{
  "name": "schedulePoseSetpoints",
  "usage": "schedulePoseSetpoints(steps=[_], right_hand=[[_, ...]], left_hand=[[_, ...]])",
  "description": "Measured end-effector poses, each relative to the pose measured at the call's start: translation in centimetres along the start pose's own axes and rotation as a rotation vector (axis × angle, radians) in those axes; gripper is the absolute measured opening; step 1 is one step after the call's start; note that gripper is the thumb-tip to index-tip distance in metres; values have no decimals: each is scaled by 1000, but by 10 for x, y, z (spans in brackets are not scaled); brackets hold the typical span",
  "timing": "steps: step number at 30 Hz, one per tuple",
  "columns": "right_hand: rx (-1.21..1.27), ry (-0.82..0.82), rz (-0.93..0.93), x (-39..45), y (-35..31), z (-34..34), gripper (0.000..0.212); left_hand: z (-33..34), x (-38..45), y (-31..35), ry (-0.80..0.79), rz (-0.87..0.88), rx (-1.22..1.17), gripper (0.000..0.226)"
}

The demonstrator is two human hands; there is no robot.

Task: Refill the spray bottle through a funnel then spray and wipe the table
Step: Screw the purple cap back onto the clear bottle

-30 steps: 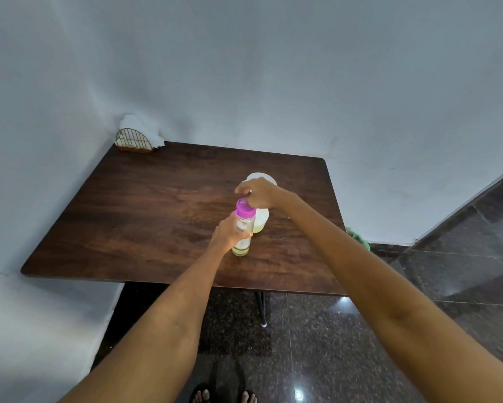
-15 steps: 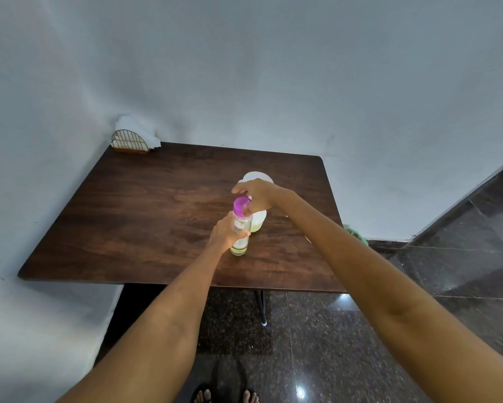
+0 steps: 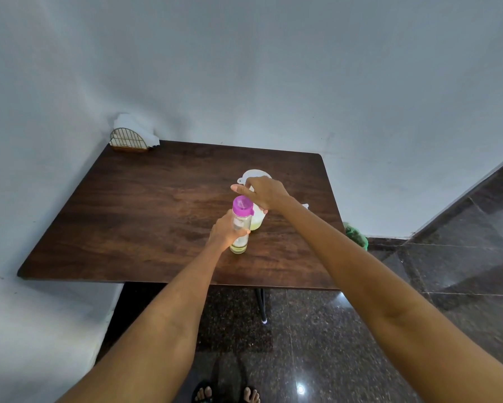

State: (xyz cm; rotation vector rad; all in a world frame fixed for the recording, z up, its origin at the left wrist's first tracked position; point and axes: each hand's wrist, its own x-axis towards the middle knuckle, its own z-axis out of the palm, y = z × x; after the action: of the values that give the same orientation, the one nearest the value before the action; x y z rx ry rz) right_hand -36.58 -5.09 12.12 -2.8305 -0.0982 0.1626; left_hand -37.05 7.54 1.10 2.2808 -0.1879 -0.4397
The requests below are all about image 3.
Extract person's left hand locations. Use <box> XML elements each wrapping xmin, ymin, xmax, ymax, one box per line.
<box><xmin>208</xmin><ymin>209</ymin><xmax>251</xmax><ymax>252</ymax></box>

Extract white paper napkins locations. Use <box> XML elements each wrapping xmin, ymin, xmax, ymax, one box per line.
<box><xmin>113</xmin><ymin>113</ymin><xmax>161</xmax><ymax>148</ymax></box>

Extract person's right forearm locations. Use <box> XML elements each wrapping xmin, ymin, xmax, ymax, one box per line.
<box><xmin>277</xmin><ymin>196</ymin><xmax>503</xmax><ymax>403</ymax></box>

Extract gold wire napkin holder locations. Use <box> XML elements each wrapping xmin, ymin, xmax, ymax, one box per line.
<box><xmin>109</xmin><ymin>128</ymin><xmax>149</xmax><ymax>153</ymax></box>

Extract person's left foot in sandal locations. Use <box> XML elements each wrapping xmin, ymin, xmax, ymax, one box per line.
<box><xmin>192</xmin><ymin>381</ymin><xmax>214</xmax><ymax>403</ymax></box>

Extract clear bottle with purple lid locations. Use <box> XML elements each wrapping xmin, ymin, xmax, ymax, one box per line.
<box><xmin>230</xmin><ymin>195</ymin><xmax>255</xmax><ymax>255</ymax></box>

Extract person's left forearm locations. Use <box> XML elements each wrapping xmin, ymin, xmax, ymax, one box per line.
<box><xmin>56</xmin><ymin>241</ymin><xmax>231</xmax><ymax>403</ymax></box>

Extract black metal table leg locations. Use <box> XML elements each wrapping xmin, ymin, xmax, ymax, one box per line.
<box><xmin>254</xmin><ymin>288</ymin><xmax>269</xmax><ymax>325</ymax></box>

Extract green plastic bag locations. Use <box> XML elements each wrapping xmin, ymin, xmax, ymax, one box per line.
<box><xmin>343</xmin><ymin>222</ymin><xmax>369</xmax><ymax>252</ymax></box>

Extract person's right hand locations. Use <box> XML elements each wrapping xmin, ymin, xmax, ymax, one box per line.
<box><xmin>230</xmin><ymin>176</ymin><xmax>292</xmax><ymax>215</ymax></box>

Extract white plastic jug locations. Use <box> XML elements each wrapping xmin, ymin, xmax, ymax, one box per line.
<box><xmin>237</xmin><ymin>169</ymin><xmax>273</xmax><ymax>231</ymax></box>

